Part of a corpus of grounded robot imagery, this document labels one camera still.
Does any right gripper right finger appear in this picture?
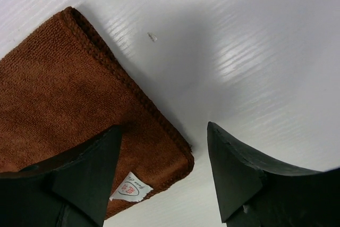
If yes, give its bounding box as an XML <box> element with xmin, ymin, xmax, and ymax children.
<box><xmin>207</xmin><ymin>122</ymin><xmax>339</xmax><ymax>226</ymax></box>

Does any brown towel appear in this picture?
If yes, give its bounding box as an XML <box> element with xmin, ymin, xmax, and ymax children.
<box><xmin>1</xmin><ymin>7</ymin><xmax>194</xmax><ymax>220</ymax></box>

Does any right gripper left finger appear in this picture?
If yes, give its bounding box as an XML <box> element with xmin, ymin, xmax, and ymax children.
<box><xmin>1</xmin><ymin>125</ymin><xmax>122</xmax><ymax>226</ymax></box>

